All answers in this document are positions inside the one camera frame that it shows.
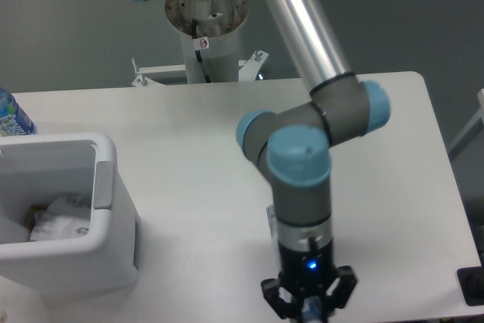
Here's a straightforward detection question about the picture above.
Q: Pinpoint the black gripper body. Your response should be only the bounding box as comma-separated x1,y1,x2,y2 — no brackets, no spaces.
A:
278,241,337,301

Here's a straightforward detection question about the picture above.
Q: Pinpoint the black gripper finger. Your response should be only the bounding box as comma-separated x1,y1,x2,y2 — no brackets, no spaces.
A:
323,266,358,315
261,277,304,319

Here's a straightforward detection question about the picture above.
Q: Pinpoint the crushed clear plastic bottle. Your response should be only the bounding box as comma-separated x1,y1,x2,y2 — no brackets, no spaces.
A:
266,204,321,322

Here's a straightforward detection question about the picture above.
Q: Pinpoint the white paper wrapper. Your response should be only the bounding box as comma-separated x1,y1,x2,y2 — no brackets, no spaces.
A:
29,194,91,242

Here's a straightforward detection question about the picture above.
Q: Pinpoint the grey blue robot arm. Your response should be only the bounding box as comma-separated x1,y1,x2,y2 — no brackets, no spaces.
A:
139,0,390,322

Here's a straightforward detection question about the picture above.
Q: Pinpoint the white trash can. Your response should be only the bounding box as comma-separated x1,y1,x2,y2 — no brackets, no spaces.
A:
1,133,140,293

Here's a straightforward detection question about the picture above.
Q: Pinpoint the blue labelled water bottle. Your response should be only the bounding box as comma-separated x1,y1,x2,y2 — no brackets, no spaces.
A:
1,88,36,137

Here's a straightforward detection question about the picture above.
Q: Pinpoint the black table clamp mount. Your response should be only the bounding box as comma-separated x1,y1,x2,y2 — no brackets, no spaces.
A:
457,266,483,306

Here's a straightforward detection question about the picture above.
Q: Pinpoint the white frame at right edge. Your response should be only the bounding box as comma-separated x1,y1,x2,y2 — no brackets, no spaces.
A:
447,89,483,162

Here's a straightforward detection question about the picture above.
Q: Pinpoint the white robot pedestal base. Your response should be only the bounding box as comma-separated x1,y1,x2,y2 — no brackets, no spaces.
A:
132,0,269,87

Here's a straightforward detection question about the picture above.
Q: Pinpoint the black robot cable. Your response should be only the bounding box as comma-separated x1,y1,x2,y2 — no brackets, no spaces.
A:
191,18,213,84

